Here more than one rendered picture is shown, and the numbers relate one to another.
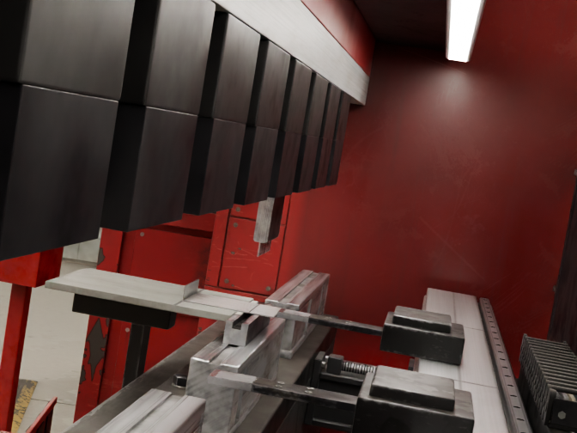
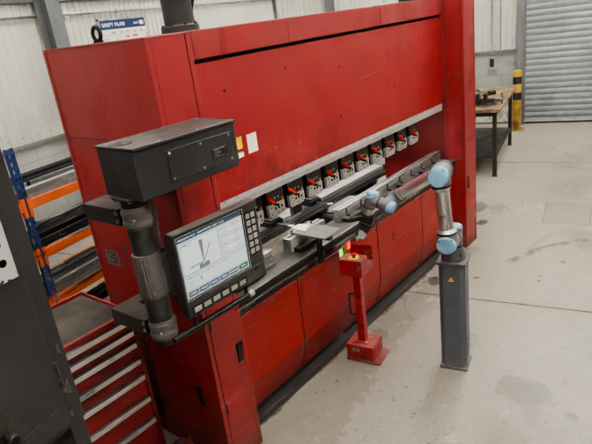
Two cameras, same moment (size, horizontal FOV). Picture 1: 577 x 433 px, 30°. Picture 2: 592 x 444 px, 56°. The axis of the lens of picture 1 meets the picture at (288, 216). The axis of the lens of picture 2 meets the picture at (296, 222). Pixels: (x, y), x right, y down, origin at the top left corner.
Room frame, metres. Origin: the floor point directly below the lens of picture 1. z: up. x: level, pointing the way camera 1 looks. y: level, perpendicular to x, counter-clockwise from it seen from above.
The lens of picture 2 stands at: (4.37, 1.90, 2.31)
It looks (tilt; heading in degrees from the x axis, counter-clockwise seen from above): 20 degrees down; 214
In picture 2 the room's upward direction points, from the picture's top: 8 degrees counter-clockwise
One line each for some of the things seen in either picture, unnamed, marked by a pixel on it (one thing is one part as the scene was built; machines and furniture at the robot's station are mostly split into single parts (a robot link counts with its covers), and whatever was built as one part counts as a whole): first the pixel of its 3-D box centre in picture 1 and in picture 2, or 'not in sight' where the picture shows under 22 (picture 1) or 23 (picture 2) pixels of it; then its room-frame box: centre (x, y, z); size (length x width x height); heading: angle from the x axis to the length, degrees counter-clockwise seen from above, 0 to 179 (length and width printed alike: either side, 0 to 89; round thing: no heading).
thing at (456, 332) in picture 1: (370, 323); (279, 222); (1.50, -0.14, 1.01); 0.26 x 0.12 x 0.05; 82
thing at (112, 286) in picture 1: (154, 293); (316, 231); (1.54, 0.17, 1.00); 0.26 x 0.18 x 0.01; 82
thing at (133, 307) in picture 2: not in sight; (165, 300); (2.84, 0.13, 1.18); 0.40 x 0.24 x 0.07; 172
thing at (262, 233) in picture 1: (269, 220); (296, 209); (1.52, 0.03, 1.13); 0.10 x 0.02 x 0.10; 172
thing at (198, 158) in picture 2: not in sight; (188, 232); (2.82, 0.34, 1.53); 0.51 x 0.25 x 0.85; 171
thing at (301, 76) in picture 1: (261, 125); (310, 182); (1.34, 0.05, 1.26); 0.15 x 0.09 x 0.17; 172
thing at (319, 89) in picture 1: (284, 130); (291, 191); (1.54, 0.03, 1.26); 0.15 x 0.09 x 0.17; 172
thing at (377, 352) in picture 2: not in sight; (367, 347); (1.37, 0.38, 0.06); 0.25 x 0.20 x 0.12; 92
